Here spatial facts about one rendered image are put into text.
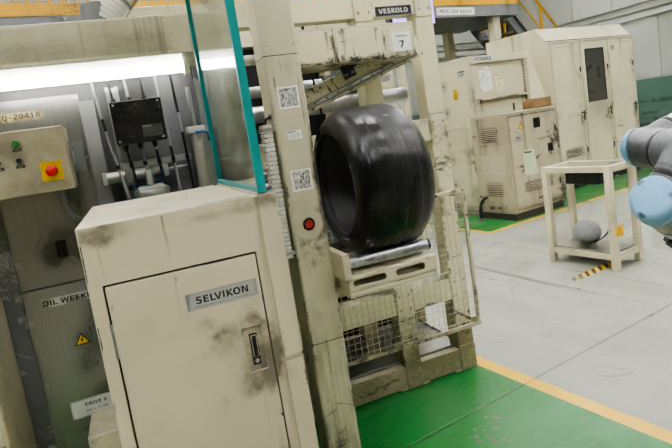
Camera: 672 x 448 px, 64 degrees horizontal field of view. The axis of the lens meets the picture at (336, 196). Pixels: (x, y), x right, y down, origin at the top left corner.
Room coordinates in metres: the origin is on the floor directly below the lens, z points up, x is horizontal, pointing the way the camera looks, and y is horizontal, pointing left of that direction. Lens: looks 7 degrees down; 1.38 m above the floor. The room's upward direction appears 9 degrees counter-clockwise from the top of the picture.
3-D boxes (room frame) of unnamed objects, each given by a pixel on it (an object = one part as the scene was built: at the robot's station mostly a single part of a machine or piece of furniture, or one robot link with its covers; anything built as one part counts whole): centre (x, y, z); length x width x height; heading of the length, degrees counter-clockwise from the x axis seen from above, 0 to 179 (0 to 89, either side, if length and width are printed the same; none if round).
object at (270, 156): (1.89, 0.20, 1.19); 0.05 x 0.04 x 0.48; 20
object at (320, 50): (2.38, -0.12, 1.71); 0.61 x 0.25 x 0.15; 110
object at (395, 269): (1.92, -0.15, 0.84); 0.36 x 0.09 x 0.06; 110
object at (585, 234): (4.24, -2.01, 0.40); 0.60 x 0.35 x 0.80; 30
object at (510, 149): (6.55, -2.29, 0.62); 0.91 x 0.58 x 1.25; 120
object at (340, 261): (1.99, 0.07, 0.90); 0.40 x 0.03 x 0.10; 20
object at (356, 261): (1.93, -0.15, 0.90); 0.35 x 0.05 x 0.05; 110
